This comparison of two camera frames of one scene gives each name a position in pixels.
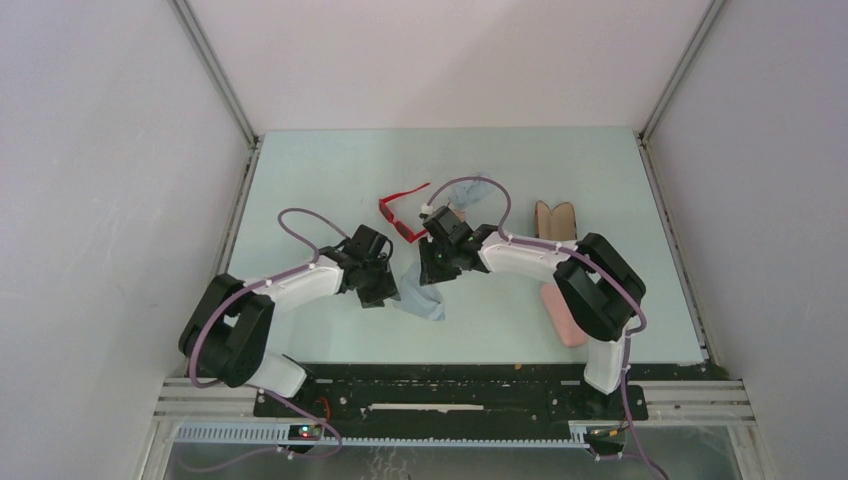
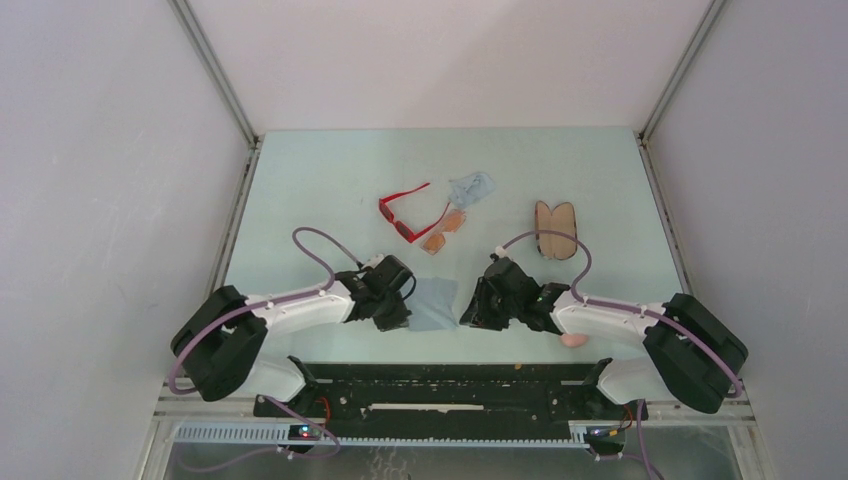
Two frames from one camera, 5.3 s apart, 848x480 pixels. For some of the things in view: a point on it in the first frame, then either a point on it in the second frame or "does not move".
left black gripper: x=386 y=288 -> x=397 y=319
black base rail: x=449 y=400 does not move
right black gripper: x=430 y=274 -> x=478 y=313
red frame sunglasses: x=402 y=227 does not move
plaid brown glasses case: x=558 y=224 does not move
